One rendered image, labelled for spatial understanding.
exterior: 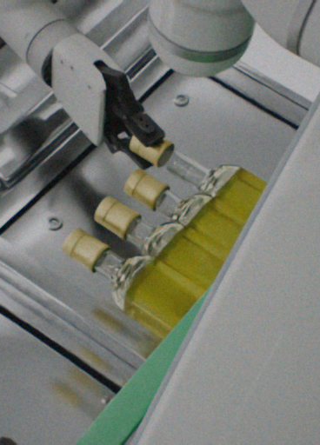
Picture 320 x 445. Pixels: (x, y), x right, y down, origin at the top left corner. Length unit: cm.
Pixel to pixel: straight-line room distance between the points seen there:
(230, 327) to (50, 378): 124
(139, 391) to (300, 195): 91
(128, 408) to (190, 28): 33
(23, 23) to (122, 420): 62
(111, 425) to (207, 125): 67
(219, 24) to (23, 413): 56
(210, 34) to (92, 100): 42
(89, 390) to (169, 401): 123
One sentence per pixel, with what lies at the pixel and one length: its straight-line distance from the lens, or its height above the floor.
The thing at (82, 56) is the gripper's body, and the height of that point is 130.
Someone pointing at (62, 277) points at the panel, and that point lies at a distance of 148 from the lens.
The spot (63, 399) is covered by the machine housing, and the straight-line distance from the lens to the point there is 143.
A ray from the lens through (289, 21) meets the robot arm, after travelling 99.
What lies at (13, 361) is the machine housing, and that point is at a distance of 145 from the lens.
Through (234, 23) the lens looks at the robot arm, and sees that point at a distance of 105.
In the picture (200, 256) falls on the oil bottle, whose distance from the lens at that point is 132.
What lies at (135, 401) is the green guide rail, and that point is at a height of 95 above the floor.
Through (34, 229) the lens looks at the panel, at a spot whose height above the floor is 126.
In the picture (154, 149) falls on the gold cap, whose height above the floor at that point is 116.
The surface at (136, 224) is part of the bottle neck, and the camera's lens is 135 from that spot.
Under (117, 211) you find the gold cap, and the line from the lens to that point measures 136.
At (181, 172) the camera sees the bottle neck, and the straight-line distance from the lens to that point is 142.
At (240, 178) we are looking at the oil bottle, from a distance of 140.
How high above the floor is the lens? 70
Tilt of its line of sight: 16 degrees up
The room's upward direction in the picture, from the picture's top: 57 degrees counter-clockwise
